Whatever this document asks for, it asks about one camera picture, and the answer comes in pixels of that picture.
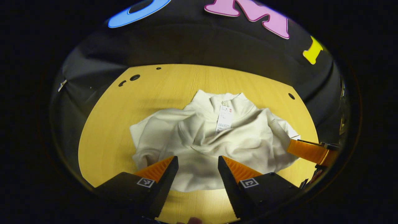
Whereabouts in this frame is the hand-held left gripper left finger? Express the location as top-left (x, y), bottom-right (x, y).
top-left (93, 156), bottom-right (179, 219)

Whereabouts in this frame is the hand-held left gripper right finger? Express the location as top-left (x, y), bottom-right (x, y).
top-left (218, 156), bottom-right (301, 219)

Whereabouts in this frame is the white knit sweater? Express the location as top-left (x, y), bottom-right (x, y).
top-left (129, 90), bottom-right (301, 192)

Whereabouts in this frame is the white paper garment tag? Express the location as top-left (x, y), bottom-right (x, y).
top-left (215, 105), bottom-right (234, 134)

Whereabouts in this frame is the black backdrop cloth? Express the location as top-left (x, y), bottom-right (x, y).
top-left (50, 0), bottom-right (345, 175)

